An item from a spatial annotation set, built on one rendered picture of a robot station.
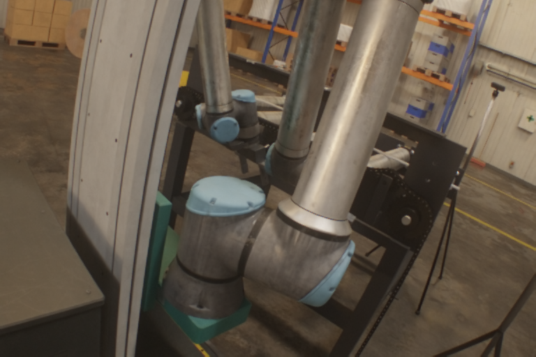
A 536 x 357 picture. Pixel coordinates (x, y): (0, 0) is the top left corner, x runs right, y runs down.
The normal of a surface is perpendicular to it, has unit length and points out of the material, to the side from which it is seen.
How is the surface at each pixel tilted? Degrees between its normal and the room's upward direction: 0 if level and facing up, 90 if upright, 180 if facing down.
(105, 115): 90
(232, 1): 90
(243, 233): 54
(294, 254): 81
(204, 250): 92
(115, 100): 90
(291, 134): 111
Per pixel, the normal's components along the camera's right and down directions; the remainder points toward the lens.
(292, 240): -0.52, -0.03
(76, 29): -0.13, 0.31
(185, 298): -0.19, -0.07
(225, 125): 0.38, 0.49
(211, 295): 0.32, 0.07
